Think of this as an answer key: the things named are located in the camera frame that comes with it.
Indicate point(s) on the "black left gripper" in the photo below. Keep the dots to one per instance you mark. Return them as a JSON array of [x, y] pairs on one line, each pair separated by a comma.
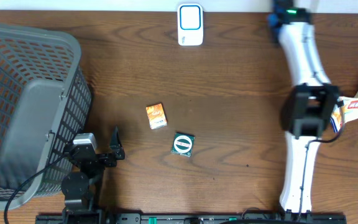
[[116, 154]]

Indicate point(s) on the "orange small box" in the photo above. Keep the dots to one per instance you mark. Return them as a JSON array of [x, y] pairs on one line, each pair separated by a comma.
[[156, 116]]

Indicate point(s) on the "green white small box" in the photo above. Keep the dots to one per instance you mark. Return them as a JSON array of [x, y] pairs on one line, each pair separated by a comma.
[[183, 144]]

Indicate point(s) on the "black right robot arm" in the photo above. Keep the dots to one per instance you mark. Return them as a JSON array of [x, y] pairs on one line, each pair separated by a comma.
[[306, 112]]

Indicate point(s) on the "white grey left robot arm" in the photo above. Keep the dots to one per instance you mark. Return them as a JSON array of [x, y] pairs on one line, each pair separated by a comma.
[[82, 188]]

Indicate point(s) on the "white barcode scanner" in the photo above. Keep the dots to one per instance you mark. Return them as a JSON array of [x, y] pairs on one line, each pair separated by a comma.
[[190, 24]]

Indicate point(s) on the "dark grey plastic basket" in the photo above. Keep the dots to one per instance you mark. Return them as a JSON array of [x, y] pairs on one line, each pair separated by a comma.
[[44, 104]]

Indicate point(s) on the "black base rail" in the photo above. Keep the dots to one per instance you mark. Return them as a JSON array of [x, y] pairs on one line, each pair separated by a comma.
[[248, 217]]

